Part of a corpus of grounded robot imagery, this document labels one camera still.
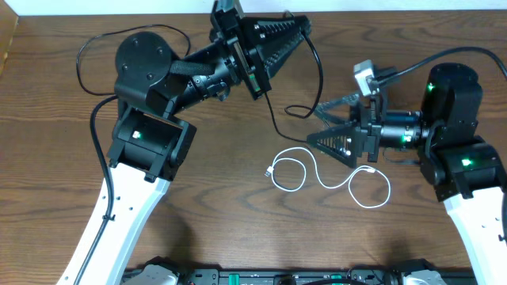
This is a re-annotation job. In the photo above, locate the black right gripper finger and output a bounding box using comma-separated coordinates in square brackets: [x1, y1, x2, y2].
[312, 93, 362, 127]
[307, 122, 368, 168]

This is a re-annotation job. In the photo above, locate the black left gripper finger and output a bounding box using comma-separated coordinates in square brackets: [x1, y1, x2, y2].
[243, 16, 311, 44]
[263, 29, 307, 78]

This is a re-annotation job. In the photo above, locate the black USB cable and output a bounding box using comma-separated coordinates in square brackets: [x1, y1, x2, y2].
[263, 10, 325, 143]
[74, 24, 192, 97]

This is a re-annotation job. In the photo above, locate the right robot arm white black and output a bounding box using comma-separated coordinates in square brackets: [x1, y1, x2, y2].
[307, 60, 506, 284]

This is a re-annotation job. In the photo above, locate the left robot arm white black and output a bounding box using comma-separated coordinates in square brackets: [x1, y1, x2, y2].
[59, 1, 311, 284]

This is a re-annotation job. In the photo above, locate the brown cardboard panel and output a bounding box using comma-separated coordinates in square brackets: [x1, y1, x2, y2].
[0, 0, 19, 72]

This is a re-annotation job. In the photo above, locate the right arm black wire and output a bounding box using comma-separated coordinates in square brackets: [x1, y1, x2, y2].
[374, 46, 507, 86]

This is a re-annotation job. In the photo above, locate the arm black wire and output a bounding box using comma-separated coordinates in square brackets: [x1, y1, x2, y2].
[73, 94, 120, 285]
[374, 46, 507, 86]

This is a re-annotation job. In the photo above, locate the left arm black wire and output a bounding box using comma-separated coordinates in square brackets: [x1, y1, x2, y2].
[73, 94, 120, 285]

